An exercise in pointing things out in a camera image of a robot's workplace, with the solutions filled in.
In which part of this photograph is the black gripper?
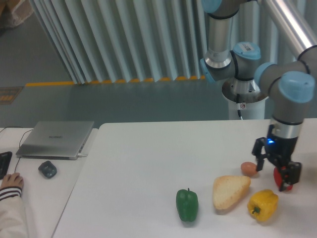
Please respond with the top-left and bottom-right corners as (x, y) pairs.
(252, 124), (302, 191)

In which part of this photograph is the triangular toasted bread slice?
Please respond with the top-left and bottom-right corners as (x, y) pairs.
(212, 176), (251, 210)

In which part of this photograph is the white striped sleeve forearm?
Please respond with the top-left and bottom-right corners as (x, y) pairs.
(0, 186), (29, 238)

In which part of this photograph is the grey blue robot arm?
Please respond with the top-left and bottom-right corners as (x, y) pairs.
(201, 0), (317, 191)

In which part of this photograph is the person's hand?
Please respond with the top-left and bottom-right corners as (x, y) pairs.
(0, 173), (24, 199)

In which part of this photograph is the red bell pepper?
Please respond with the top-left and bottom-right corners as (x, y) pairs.
(273, 167), (293, 191)

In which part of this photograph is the brown egg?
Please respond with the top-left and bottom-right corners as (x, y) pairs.
(240, 162), (258, 177)

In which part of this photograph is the yellow bell pepper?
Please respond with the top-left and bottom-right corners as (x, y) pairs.
(247, 189), (279, 222)

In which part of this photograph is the green bell pepper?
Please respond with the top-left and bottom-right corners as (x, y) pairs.
(175, 188), (199, 222)

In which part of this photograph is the white folding partition screen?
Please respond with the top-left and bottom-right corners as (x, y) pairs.
(29, 0), (317, 84)

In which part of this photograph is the silver closed laptop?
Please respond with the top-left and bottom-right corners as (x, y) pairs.
(16, 121), (94, 160)

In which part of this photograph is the black keyboard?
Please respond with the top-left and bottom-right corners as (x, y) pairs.
(0, 151), (12, 180)

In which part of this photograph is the cardboard box in plastic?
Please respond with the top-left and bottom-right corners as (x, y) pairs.
(0, 0), (33, 29)

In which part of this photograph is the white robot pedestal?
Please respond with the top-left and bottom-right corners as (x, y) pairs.
(221, 74), (269, 120)

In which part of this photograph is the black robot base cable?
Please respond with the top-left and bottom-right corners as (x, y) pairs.
(235, 93), (243, 120)

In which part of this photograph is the black mouse cable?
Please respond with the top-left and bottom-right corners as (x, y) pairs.
(0, 125), (34, 174)

